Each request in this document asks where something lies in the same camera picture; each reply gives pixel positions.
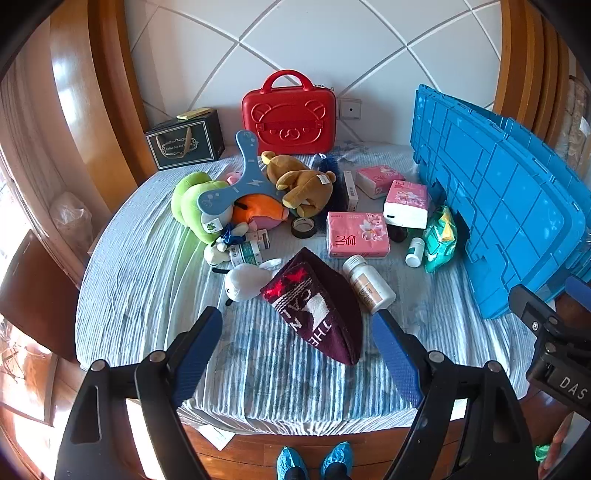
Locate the person's right shoe cover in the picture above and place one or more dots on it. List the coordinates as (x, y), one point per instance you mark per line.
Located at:
(337, 459)

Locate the brown bear plush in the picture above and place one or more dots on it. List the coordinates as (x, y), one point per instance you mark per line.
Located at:
(300, 184)

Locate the small pink tissue pack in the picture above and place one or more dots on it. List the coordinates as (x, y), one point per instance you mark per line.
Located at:
(378, 180)

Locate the blue boomerang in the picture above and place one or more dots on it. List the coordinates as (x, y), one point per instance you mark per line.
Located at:
(249, 177)

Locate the small gold box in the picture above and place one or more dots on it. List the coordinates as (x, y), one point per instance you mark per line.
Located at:
(194, 114)

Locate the slim white box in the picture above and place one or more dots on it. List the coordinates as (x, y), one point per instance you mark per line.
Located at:
(351, 191)

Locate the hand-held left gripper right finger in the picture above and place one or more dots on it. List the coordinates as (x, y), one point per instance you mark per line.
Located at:
(397, 362)

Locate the blue plastic crate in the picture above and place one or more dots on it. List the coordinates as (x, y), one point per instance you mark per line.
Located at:
(508, 184)

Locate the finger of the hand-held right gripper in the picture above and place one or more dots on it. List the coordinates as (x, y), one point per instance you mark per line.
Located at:
(531, 307)
(579, 288)

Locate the patterned rolled mat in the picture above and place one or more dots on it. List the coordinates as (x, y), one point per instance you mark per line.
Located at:
(575, 120)

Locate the person's right hand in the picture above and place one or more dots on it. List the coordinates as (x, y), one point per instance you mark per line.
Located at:
(561, 443)

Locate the large white tan-label bottle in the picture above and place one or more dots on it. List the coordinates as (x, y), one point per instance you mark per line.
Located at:
(369, 286)

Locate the dark brown board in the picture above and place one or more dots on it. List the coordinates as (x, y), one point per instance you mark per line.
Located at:
(37, 295)

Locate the maroon knit hat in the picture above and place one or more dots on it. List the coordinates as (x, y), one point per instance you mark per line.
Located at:
(318, 304)

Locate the green frog plush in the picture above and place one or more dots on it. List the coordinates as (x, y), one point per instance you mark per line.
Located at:
(189, 198)

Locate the black tape roll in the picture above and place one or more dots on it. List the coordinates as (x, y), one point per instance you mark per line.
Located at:
(302, 227)

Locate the black gift box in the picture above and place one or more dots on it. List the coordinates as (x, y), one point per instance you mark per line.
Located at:
(184, 143)

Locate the orange pink pig plush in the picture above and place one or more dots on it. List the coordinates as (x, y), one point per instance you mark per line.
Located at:
(256, 211)

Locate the clear plastic bag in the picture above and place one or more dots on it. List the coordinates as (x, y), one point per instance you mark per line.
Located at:
(69, 214)

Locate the small white green-label bottle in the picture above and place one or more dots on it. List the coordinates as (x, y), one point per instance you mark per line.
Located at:
(414, 253)

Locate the person's left shoe cover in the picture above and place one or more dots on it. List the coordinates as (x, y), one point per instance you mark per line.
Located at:
(292, 461)

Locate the small white dog plush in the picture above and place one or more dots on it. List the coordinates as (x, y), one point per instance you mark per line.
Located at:
(214, 254)

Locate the white plush toy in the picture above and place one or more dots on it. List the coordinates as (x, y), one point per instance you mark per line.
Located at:
(244, 281)

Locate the white wall socket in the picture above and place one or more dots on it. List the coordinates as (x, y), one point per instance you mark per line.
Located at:
(349, 110)

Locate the white paper sheet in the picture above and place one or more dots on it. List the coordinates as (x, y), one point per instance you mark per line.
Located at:
(217, 436)

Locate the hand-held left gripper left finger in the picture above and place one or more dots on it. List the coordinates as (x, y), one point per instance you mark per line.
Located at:
(198, 357)

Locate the pink floral tissue pack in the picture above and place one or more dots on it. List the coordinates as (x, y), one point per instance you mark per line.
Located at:
(358, 234)
(406, 203)

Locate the green wet wipes pack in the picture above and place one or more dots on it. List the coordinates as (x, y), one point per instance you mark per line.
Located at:
(438, 244)

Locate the red bear suitcase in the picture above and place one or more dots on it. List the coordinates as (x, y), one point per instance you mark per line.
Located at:
(288, 124)

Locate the person's shoe cover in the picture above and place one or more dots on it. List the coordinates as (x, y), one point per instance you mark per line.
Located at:
(337, 459)
(292, 461)

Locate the blue feather brush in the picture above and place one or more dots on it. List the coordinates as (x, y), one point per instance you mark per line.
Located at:
(339, 184)

